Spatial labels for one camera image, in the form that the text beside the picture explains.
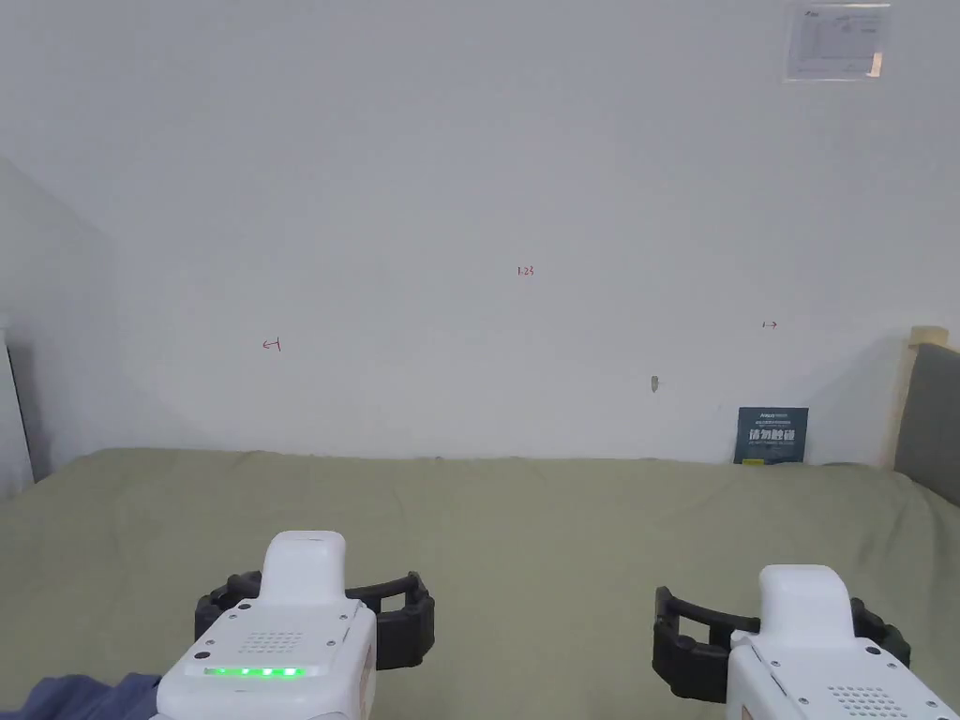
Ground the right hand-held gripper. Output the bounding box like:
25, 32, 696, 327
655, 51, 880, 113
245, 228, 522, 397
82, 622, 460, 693
651, 564, 960, 720

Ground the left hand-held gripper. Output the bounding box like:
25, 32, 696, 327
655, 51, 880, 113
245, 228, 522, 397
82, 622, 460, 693
156, 530, 436, 720

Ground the dark teal sign card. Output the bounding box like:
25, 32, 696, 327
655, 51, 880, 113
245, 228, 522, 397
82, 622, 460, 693
733, 407, 810, 467

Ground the bed with pale green sheet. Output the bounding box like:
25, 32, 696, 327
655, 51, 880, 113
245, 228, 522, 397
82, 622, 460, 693
0, 447, 960, 720

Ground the blue garment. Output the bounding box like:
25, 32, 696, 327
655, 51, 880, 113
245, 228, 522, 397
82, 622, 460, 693
6, 672, 163, 720

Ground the grey padded headboard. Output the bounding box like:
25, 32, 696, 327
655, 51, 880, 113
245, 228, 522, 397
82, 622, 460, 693
884, 325, 960, 508

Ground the white paper notice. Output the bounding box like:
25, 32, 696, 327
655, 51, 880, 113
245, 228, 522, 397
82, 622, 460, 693
783, 3, 893, 83

